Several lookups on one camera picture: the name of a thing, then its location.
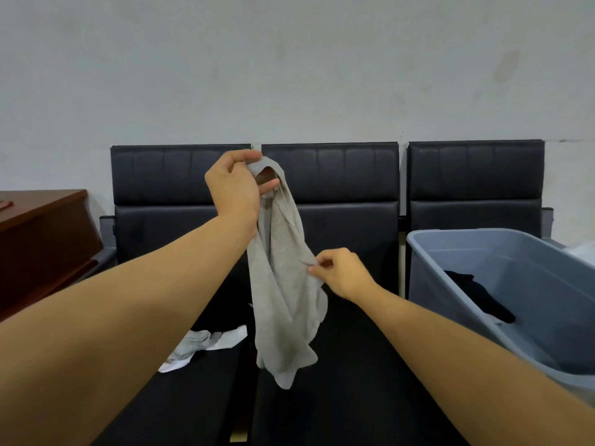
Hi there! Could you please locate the white bin lid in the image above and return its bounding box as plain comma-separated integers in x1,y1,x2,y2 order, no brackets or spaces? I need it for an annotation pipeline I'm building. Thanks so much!
563,241,595,268

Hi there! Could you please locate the grey tank top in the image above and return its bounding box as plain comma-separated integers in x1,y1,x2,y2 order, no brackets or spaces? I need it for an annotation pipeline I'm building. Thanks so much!
157,325,249,374

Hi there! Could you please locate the person's left forearm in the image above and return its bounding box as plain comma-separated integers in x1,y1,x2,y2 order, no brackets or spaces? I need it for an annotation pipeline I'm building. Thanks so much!
0,214,259,446

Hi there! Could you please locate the person's right forearm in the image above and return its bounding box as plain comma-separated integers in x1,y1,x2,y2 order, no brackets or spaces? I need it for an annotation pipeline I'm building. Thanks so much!
356,285,595,446

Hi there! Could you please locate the person's right hand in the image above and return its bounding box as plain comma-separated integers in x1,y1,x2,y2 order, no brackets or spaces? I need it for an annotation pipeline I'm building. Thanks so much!
307,248,381,306

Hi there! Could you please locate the blue-grey plastic bin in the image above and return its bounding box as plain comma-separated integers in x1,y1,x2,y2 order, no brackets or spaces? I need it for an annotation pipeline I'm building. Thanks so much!
406,228,595,406

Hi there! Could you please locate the brown wooden cabinet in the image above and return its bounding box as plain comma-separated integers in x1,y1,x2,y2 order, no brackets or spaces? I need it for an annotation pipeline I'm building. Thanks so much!
0,189,117,321

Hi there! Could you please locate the person's left hand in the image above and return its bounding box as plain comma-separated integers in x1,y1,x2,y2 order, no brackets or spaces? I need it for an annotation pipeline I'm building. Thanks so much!
204,149,281,238

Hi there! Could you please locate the grey garment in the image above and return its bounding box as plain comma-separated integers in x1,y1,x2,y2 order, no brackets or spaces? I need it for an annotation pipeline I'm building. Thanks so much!
246,156,329,390

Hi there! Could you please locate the black leather bench chair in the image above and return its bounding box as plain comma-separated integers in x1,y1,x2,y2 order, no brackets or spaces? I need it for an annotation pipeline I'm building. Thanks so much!
92,144,255,446
250,142,465,446
405,139,546,300

